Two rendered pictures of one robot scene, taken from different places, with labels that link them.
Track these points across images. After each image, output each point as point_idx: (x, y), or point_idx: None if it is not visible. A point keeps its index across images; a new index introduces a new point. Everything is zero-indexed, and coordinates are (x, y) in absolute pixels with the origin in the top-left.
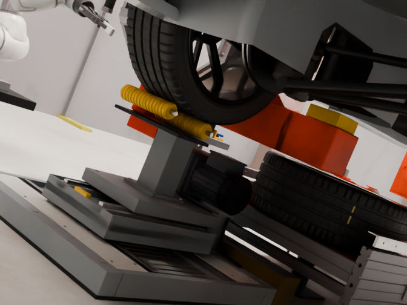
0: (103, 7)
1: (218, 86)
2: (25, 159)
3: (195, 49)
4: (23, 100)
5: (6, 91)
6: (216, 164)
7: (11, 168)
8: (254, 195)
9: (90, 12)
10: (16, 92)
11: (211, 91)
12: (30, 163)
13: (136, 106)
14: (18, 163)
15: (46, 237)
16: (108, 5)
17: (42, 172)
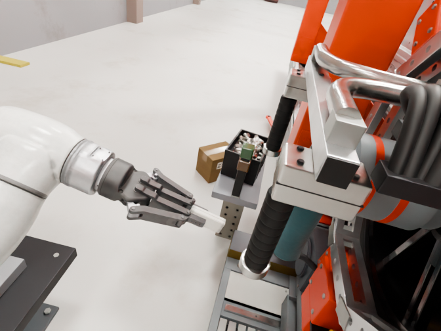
0: (254, 275)
1: (408, 233)
2: (73, 243)
3: (422, 239)
4: (62, 267)
5: (24, 270)
6: None
7: (94, 312)
8: (346, 221)
9: (161, 215)
10: (29, 239)
11: (422, 261)
12: (84, 250)
13: (323, 324)
14: (81, 272)
15: None
16: (264, 266)
17: (109, 261)
